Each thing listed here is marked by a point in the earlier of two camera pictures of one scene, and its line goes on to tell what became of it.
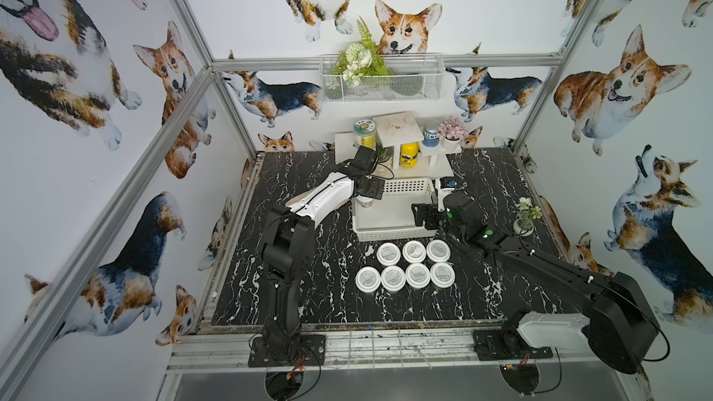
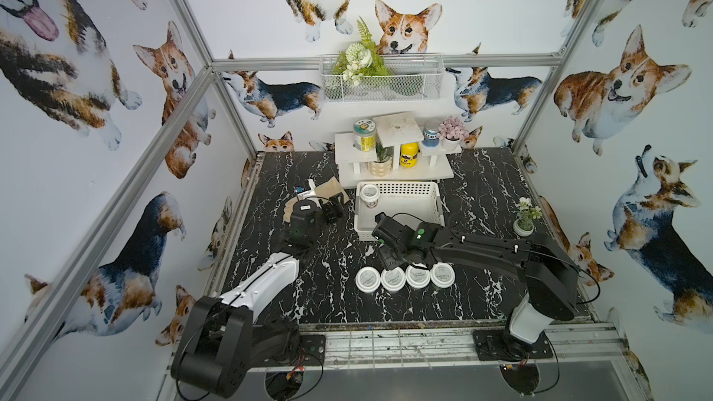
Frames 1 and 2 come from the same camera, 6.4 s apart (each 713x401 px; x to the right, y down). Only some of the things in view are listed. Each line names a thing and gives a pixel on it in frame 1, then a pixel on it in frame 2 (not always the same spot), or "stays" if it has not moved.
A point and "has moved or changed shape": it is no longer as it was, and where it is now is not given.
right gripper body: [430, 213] → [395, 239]
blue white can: [431, 134] stays
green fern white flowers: [362, 59] stays
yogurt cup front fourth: [442, 275] stays
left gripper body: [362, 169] → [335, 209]
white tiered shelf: [400, 151] stays
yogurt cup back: [366, 201] stays
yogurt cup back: [388, 253] has moved or changed shape
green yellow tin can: [365, 134] stays
